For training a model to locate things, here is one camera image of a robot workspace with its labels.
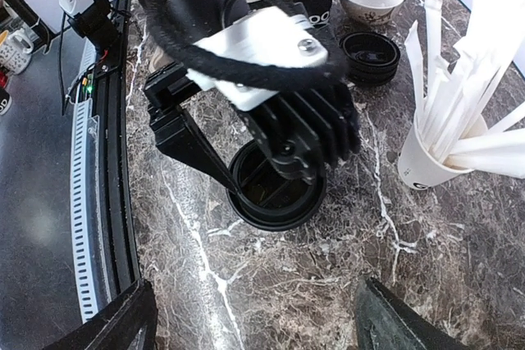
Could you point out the white slotted cable duct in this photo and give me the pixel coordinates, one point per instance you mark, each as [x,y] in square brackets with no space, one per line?
[79,201]

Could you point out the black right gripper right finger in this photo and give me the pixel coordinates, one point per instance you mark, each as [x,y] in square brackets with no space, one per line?
[384,321]

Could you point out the black front rail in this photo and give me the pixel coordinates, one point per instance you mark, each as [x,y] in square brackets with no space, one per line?
[119,250]

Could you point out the bundle of wrapped straws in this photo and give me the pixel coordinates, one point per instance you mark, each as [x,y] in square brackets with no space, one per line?
[450,99]

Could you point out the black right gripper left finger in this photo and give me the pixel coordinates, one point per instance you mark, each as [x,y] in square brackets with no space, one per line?
[128,322]

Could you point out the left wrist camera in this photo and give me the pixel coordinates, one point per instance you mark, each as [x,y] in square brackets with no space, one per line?
[271,37]

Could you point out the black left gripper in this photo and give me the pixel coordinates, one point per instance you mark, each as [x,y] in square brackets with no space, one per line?
[285,143]

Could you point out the white cup holding straws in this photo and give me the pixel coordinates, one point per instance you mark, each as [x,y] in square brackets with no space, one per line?
[418,169]

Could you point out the stack of black lids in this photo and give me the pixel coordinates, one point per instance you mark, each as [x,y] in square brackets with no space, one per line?
[372,58]

